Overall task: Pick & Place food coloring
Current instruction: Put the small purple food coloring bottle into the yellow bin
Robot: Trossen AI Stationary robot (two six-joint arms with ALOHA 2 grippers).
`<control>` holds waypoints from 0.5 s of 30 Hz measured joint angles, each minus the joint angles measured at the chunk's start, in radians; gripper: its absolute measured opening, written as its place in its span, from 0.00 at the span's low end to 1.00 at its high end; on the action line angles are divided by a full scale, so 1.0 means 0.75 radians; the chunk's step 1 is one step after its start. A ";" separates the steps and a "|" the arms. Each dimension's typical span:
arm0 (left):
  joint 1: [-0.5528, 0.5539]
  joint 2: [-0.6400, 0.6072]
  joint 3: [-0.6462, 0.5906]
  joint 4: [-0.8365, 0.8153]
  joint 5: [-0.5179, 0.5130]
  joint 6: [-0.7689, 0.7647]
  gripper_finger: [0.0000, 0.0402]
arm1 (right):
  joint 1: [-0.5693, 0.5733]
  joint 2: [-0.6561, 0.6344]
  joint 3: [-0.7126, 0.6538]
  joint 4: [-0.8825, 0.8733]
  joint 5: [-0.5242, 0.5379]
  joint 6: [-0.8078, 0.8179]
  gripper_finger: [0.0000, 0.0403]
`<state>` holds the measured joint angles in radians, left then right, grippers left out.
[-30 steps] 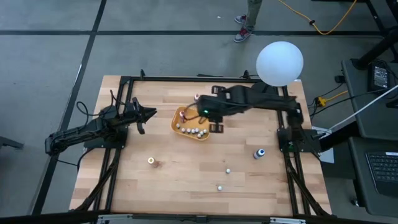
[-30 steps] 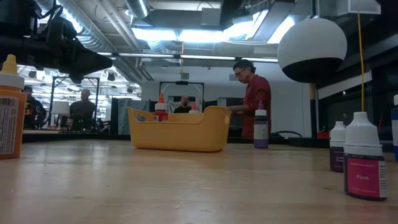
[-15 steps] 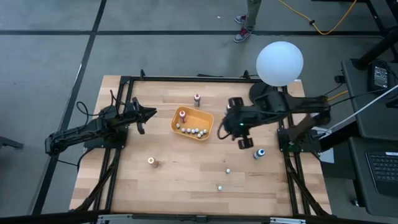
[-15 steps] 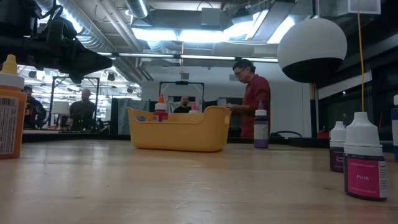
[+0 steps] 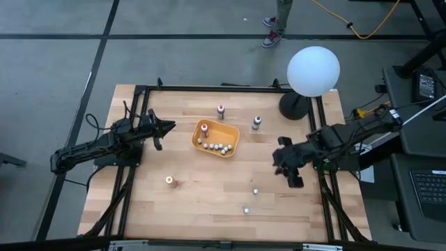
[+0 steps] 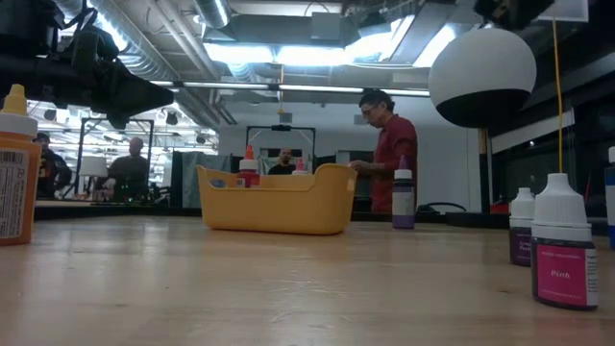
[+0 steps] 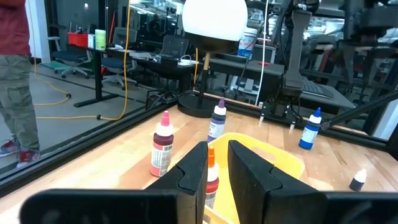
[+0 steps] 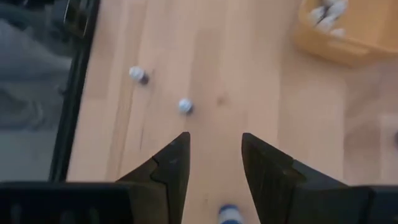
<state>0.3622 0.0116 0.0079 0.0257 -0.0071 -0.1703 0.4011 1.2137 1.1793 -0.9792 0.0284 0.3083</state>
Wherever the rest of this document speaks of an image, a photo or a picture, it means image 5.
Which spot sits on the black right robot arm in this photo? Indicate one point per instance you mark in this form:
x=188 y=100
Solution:
x=359 y=129

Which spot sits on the grey furniture leg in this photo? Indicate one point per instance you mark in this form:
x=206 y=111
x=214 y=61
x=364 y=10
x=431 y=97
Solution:
x=10 y=159

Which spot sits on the black aluminium rig frame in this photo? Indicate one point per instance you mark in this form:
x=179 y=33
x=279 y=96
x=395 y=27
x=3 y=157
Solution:
x=153 y=88

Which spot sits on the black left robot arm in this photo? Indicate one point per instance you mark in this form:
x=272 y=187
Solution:
x=87 y=150

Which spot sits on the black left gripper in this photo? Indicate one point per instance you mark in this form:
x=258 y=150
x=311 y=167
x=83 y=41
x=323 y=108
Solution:
x=150 y=127

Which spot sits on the purple food colouring bottle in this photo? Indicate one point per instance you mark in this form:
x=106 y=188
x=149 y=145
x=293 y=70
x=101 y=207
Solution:
x=256 y=122

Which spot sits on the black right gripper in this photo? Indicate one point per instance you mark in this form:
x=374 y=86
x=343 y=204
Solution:
x=296 y=157

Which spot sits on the black crossbar silver brackets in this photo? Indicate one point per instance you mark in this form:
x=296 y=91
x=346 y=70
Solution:
x=223 y=245

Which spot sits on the black side desk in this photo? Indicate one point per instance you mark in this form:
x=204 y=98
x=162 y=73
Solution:
x=400 y=195

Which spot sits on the yellow food colouring bottle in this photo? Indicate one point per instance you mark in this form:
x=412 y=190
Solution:
x=171 y=181

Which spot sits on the black power adapter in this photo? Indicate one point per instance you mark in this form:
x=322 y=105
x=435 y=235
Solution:
x=425 y=86

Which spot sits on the yellow plastic basket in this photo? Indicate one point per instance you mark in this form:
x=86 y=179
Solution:
x=223 y=134

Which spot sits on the white globe lamp black base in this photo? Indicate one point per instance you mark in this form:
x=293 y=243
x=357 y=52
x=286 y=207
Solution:
x=313 y=69

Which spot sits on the pink food colouring bottle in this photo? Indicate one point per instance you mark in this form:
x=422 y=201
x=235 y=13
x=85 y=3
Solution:
x=220 y=111

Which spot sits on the white paper sheet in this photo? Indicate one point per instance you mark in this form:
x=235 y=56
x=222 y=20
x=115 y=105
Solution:
x=367 y=174

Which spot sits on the white rod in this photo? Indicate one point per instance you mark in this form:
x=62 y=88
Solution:
x=425 y=111

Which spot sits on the black laptop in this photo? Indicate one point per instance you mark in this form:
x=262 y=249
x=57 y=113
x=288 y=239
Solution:
x=430 y=191

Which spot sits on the small dropper bottle pink label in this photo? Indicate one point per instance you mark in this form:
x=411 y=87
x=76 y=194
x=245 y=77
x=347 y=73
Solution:
x=246 y=210

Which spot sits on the person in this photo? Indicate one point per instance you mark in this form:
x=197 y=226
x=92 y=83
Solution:
x=284 y=14

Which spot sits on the black stand leg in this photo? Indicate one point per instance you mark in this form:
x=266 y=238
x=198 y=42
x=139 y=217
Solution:
x=421 y=55

